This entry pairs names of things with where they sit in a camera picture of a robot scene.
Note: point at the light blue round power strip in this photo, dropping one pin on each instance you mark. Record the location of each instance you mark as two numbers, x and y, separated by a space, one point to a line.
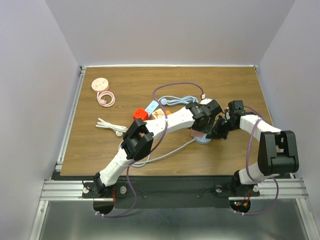
176 139

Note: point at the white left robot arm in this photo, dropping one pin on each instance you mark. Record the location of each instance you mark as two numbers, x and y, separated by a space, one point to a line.
138 140

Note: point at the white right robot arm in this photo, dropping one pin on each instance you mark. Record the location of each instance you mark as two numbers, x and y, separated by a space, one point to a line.
277 150

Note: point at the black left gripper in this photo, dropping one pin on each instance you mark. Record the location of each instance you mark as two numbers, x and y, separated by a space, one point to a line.
206 128

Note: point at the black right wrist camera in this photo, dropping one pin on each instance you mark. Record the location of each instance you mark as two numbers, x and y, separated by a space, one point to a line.
236 107

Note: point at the pink cube socket adapter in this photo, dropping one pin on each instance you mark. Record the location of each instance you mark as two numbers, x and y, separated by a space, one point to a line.
197 134

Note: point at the pink round power strip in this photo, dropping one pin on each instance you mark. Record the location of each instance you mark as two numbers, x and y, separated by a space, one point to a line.
101 87

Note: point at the red cube adapter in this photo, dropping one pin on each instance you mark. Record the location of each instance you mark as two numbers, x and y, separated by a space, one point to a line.
140 114

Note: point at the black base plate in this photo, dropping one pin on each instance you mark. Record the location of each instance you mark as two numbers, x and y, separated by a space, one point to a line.
165 192

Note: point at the light blue flat adapter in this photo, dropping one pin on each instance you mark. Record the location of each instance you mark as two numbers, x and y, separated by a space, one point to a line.
153 106

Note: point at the pink patterned cube adapter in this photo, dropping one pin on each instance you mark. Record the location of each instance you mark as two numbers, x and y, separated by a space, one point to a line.
157 114

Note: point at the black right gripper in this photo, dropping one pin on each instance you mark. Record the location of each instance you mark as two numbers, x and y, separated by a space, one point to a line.
216 132

